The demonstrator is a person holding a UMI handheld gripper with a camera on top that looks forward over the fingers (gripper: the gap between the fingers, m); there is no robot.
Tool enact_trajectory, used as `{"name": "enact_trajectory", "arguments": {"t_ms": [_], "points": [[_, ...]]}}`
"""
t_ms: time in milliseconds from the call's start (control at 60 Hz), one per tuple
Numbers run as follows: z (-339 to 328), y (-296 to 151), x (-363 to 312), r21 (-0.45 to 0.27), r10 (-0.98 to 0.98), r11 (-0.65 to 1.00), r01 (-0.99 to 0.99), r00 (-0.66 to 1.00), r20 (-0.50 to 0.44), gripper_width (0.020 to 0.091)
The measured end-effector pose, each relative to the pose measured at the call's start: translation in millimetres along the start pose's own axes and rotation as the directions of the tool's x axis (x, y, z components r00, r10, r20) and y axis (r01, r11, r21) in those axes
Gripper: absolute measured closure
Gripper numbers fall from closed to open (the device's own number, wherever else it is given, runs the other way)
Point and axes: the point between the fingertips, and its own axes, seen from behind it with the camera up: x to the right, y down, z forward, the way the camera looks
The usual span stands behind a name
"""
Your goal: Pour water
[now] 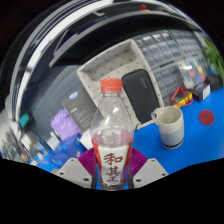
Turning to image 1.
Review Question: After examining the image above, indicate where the dark grey product box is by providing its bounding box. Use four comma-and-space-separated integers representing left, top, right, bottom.
61, 87, 101, 134

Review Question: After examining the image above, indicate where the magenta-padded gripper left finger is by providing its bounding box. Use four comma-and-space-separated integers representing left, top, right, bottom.
54, 148, 100, 190

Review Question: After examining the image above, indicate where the white and grey mug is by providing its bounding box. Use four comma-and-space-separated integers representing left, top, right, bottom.
150, 105, 185, 150

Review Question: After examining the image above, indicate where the white perforated tray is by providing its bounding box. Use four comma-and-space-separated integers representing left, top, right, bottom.
76, 39, 166, 134

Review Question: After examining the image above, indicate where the purple plastic bag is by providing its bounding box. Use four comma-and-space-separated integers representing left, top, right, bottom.
50, 108, 83, 141

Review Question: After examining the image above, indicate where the clear bottle with red cap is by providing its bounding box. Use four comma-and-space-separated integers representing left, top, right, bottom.
90, 78, 135, 192

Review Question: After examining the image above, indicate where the yellow multimeter with red leads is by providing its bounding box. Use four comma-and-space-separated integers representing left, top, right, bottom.
170, 85, 194, 109

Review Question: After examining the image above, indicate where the dark grey pegboard panel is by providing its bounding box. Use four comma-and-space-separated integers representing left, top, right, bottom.
31, 64, 84, 141

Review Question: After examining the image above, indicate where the grey small-parts drawer cabinet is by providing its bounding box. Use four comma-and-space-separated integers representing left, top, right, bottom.
152, 64, 184, 101
131, 29, 179, 76
169, 28, 203, 63

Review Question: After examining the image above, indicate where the black zip case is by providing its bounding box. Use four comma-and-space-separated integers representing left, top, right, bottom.
121, 68, 161, 124

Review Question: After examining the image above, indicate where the flat round red coaster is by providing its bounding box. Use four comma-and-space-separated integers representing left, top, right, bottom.
198, 109, 215, 126

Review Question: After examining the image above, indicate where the green potted plant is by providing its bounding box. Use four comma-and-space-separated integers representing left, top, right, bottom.
203, 38, 224, 81

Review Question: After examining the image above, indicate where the clear organizer with coloured parts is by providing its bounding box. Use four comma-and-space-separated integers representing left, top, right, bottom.
178, 59, 208, 89

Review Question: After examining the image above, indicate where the plain white box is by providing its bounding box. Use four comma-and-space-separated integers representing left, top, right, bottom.
79, 129, 96, 150

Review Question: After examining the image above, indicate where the flat black case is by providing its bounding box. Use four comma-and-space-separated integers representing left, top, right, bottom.
206, 73, 224, 91

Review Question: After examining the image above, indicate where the black box with white label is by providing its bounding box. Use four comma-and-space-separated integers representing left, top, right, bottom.
192, 81, 212, 103

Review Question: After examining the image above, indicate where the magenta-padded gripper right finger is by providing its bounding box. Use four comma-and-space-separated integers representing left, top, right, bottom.
126, 148, 169, 190

